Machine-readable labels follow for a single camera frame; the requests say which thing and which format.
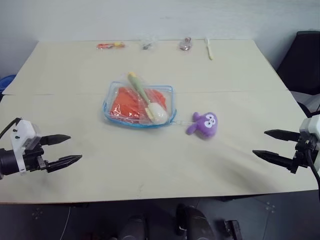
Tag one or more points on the purple plush toy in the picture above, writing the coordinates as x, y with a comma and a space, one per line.
205, 125

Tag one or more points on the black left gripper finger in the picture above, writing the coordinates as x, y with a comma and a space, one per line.
63, 161
56, 139

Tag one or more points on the clear blue-trimmed zipper pouch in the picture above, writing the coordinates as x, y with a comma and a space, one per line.
112, 117

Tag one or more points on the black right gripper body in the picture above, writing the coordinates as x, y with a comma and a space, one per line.
302, 153

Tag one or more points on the blue bin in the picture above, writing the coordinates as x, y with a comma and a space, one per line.
6, 83

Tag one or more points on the cream white spoon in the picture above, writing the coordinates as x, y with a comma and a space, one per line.
209, 50

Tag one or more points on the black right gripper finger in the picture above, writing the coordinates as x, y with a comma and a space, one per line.
277, 158
285, 135

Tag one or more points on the green white bottle brush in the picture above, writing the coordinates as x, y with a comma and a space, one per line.
136, 85

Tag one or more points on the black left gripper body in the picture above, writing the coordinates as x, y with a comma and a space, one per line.
32, 158

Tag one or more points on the clear packet with dark bits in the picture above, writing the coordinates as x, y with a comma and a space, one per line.
148, 45

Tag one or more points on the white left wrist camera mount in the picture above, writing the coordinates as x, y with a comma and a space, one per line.
23, 128

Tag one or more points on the black chair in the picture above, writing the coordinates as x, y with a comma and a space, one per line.
302, 62

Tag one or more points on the dark ribbed block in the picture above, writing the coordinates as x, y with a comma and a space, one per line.
233, 228

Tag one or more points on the orange snack packet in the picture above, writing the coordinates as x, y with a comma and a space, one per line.
108, 46

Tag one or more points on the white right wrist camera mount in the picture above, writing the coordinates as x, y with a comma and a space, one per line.
309, 125

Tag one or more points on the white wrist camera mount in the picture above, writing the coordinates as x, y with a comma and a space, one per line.
23, 128
309, 125

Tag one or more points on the dark rounded shape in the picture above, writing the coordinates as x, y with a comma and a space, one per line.
132, 228
195, 222

